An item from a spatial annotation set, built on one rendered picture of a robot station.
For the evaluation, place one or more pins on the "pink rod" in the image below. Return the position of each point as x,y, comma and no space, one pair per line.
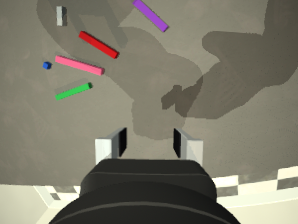
80,65

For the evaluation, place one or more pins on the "green rod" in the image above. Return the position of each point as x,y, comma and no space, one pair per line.
74,91

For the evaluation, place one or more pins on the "small blue cube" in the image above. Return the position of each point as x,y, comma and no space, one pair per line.
47,65

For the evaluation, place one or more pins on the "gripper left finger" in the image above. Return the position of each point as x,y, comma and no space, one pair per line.
111,146

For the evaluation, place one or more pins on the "purple rod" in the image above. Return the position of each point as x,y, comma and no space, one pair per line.
155,19

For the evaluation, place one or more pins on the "red rod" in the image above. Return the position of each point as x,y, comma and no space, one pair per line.
98,44

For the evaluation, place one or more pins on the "white rectangular bar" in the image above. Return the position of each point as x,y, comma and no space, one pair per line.
61,16

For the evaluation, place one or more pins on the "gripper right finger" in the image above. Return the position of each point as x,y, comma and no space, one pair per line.
186,147

